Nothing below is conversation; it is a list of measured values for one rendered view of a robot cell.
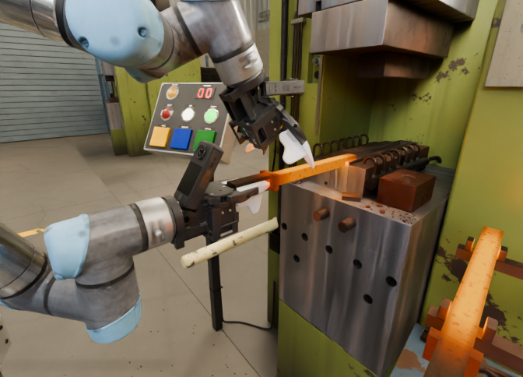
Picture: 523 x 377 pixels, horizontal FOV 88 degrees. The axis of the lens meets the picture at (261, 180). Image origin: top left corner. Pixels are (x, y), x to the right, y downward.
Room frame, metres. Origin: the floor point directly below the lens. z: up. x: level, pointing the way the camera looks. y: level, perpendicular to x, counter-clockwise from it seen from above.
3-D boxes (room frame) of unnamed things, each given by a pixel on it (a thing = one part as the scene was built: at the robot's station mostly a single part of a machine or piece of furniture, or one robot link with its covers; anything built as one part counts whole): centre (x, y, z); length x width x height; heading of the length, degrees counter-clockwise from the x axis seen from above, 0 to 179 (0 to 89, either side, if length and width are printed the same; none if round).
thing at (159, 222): (0.38, 0.17, 0.99); 0.08 x 0.05 x 0.08; 41
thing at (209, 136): (0.94, 0.20, 1.01); 0.07 x 0.05 x 0.07; 66
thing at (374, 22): (0.86, -0.35, 1.32); 0.42 x 0.20 x 0.10; 131
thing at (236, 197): (0.46, 0.04, 1.00); 0.09 x 0.05 x 0.02; 128
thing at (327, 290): (0.83, -0.40, 0.69); 0.56 x 0.38 x 0.45; 131
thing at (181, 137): (0.98, 0.29, 1.01); 0.07 x 0.05 x 0.07; 66
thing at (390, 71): (0.87, -0.40, 1.24); 0.30 x 0.07 x 0.06; 131
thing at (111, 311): (0.33, 0.24, 0.89); 0.11 x 0.08 x 0.11; 78
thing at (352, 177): (0.86, -0.35, 0.96); 0.42 x 0.20 x 0.09; 131
